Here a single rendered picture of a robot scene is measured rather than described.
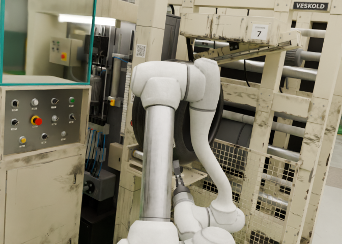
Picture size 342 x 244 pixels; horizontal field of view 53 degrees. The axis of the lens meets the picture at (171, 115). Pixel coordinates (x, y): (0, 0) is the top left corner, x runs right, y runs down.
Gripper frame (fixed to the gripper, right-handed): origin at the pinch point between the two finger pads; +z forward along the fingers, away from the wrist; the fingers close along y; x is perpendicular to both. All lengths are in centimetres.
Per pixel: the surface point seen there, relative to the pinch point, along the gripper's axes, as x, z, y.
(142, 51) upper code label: -6, 70, -32
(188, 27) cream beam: 25, 84, -34
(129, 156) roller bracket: -27.2, 34.9, 16.6
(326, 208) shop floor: 152, 117, 224
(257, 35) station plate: 59, 52, -34
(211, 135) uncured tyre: 24, 40, 19
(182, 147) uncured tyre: 5.2, 18.3, 4.9
